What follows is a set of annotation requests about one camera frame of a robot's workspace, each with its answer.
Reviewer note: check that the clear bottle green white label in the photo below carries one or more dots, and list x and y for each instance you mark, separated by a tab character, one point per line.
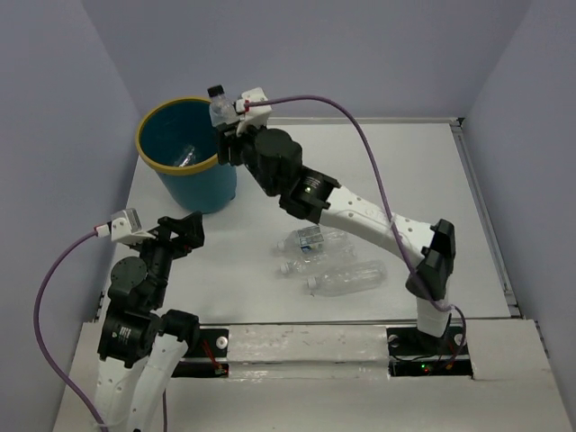
311	240

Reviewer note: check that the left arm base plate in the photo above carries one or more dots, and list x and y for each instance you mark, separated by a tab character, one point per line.
208	359

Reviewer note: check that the clear wide-mouth plastic jar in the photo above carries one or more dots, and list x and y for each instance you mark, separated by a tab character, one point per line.
187	156

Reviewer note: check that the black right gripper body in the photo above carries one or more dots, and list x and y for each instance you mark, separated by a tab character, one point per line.
241	146

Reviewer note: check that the crushed clear plastic bottle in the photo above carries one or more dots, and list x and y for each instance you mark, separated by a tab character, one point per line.
311	264

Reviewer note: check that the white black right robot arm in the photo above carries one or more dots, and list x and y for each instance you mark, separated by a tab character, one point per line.
274	160

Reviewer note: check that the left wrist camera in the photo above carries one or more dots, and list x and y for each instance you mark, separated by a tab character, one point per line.
124	227

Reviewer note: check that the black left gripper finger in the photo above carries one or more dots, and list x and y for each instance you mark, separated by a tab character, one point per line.
189	232
166	228

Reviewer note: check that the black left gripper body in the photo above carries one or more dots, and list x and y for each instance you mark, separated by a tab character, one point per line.
161	255

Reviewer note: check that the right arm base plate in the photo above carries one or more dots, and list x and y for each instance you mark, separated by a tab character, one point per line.
412	353

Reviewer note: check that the clear bottle white cap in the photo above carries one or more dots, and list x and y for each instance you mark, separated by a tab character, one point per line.
347	279

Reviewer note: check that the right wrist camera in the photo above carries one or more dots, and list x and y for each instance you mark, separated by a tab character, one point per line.
253	109

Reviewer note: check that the small bottle black cap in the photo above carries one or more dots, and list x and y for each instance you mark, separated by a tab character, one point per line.
221	109

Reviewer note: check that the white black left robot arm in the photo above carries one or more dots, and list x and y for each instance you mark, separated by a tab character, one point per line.
138	350

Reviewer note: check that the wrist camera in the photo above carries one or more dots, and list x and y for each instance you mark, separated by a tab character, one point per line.
253	109
124	227

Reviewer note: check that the teal bin yellow rim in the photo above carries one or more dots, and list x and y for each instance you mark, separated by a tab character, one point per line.
177	141

